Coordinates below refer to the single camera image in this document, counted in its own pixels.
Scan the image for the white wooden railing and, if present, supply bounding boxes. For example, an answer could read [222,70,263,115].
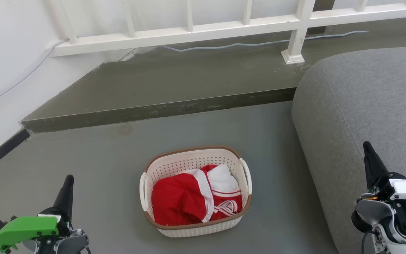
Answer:
[46,0,406,65]

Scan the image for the white and red garment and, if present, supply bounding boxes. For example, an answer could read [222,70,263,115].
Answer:
[201,164,243,222]

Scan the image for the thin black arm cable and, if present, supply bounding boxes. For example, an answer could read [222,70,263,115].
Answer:
[361,230,378,254]

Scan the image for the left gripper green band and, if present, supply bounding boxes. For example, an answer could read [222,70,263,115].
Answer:
[0,174,74,251]

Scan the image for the light grey cable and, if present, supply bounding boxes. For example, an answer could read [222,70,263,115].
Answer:
[0,31,370,118]

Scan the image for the black baseboard strip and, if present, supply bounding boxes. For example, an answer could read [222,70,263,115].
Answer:
[0,128,31,178]

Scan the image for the white laundry basket brown rim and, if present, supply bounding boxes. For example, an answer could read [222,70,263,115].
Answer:
[139,146,253,238]

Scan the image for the red garment with white stripe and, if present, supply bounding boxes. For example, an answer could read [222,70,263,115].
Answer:
[152,168,215,226]

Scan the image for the grey fabric sofa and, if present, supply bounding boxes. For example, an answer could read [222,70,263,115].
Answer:
[291,45,406,254]

